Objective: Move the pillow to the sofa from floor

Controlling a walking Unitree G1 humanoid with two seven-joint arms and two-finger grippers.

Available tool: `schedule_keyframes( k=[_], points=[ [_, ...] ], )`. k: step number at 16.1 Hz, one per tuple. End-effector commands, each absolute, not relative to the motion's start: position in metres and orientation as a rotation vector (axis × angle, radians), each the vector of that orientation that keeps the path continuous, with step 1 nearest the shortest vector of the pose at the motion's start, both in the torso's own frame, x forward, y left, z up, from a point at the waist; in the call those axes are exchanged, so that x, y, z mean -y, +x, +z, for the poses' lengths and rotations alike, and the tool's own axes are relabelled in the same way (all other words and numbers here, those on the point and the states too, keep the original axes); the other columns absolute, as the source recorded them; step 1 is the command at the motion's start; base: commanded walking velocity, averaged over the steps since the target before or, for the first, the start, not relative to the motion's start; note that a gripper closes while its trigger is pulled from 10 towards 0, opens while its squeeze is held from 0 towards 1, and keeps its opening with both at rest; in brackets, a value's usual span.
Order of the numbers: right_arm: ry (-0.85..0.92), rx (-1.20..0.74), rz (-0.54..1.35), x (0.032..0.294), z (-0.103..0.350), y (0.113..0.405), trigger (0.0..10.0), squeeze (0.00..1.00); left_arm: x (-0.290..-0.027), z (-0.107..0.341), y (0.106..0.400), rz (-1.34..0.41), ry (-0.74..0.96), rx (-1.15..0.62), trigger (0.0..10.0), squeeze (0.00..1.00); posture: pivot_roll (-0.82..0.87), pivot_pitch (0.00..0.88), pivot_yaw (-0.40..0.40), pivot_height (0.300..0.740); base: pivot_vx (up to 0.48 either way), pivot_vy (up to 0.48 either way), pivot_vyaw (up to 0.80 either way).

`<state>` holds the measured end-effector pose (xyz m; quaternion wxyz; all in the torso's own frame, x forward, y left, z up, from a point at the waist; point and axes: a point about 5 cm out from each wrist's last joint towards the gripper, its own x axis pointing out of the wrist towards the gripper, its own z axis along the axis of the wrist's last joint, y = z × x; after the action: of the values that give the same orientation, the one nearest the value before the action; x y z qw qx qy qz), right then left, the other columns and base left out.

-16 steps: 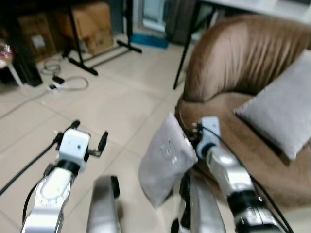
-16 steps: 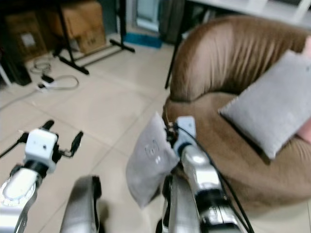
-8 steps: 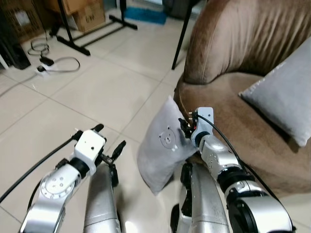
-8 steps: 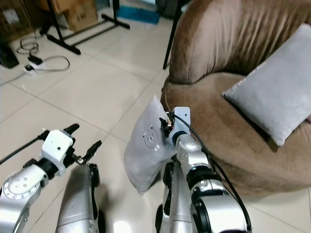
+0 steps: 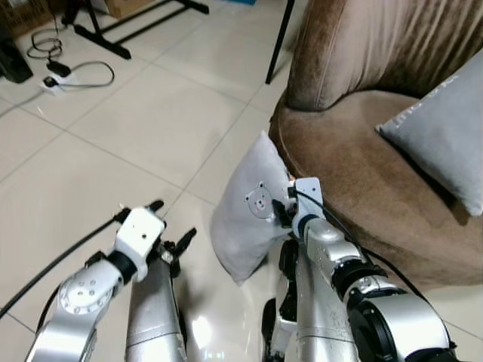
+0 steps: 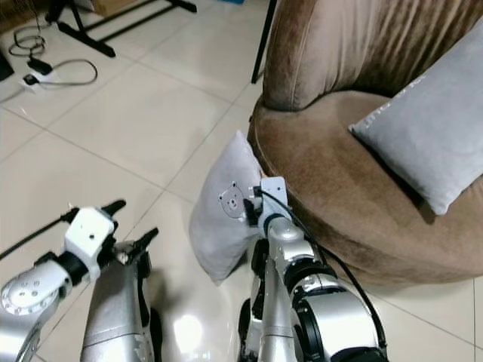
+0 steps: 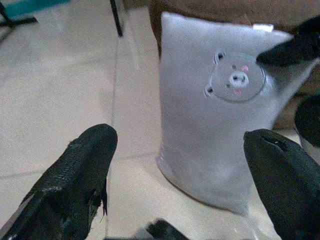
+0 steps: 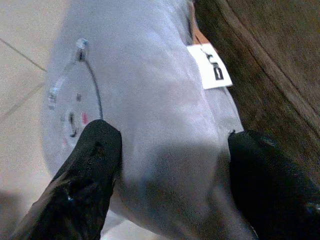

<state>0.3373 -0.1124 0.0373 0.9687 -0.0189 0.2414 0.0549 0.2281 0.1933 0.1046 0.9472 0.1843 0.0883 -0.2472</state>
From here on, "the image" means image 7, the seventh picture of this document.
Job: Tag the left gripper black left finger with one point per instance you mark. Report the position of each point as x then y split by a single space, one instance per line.
72 180

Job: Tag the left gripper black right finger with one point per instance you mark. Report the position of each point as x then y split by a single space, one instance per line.
285 180

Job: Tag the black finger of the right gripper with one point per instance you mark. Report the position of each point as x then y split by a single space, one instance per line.
311 120
295 51

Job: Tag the grey pillow with bear print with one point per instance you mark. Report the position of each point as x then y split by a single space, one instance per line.
200 140

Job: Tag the brown sofa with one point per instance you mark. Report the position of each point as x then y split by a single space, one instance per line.
220 8

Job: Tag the black stand base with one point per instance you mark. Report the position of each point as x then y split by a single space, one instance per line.
18 21

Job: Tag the black metal leg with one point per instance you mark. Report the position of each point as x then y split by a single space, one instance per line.
117 17

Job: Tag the teal panel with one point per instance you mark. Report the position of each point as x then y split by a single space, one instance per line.
30 5

